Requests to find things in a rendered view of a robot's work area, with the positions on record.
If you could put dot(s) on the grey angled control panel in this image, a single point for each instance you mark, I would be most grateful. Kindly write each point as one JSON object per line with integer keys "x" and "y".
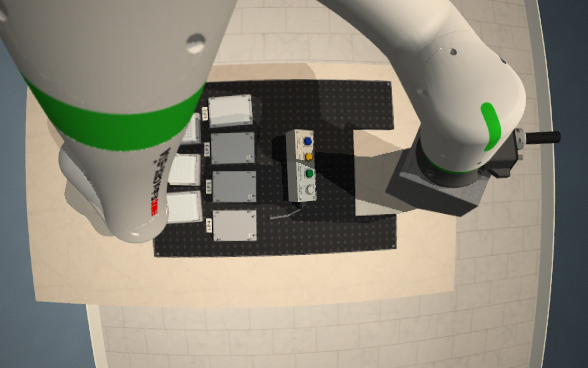
{"x": 300, "y": 168}

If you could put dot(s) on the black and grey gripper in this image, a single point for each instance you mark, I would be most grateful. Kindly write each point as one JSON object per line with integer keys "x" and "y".
{"x": 170, "y": 184}

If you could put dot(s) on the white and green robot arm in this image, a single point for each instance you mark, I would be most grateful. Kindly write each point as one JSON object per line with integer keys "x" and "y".
{"x": 120, "y": 81}

